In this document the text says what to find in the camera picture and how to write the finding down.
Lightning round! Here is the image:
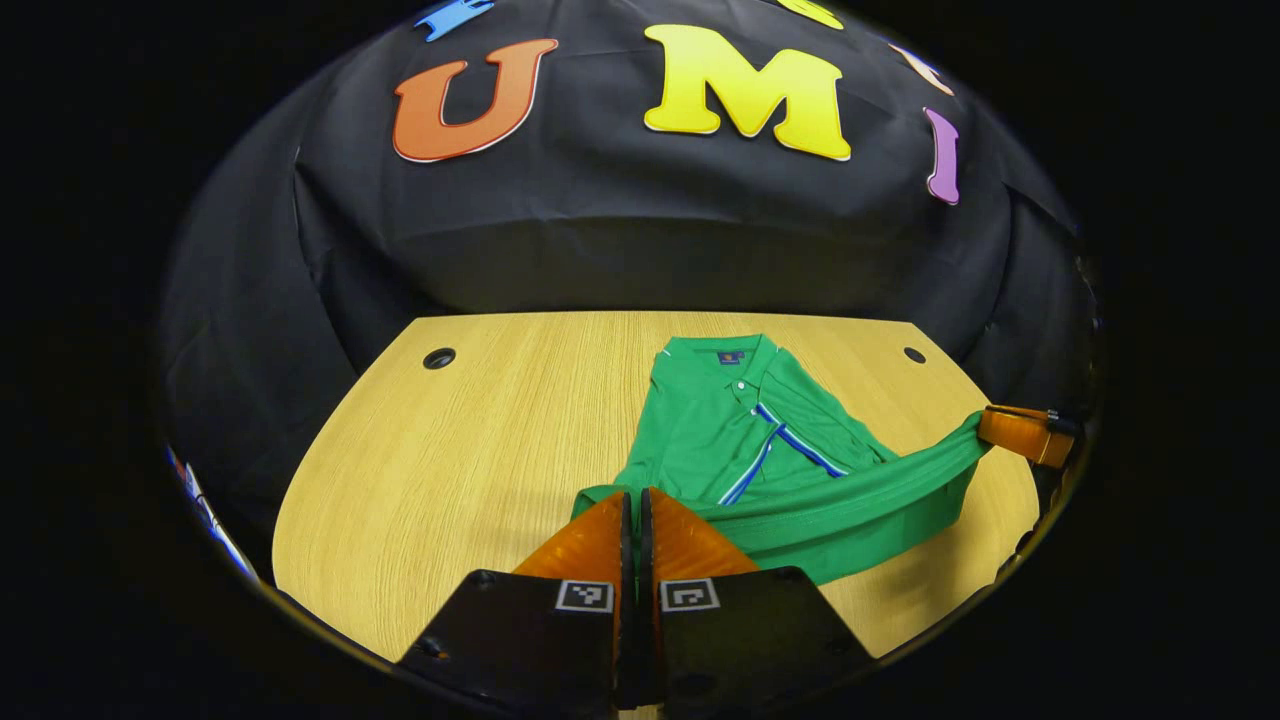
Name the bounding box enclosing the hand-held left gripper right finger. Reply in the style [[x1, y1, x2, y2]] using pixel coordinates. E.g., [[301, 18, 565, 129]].
[[638, 487, 877, 713]]

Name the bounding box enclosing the green T-shirt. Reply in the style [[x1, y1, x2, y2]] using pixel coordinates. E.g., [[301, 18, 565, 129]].
[[571, 334, 993, 587]]

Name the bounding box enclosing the blue and white strip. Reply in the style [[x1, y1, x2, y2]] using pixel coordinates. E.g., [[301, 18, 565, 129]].
[[166, 446, 259, 581]]

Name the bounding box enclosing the black backdrop cloth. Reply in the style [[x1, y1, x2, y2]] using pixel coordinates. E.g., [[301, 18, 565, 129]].
[[160, 0, 1101, 581]]

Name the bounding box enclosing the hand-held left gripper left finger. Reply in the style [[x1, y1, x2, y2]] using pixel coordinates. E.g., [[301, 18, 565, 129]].
[[398, 488, 634, 717]]

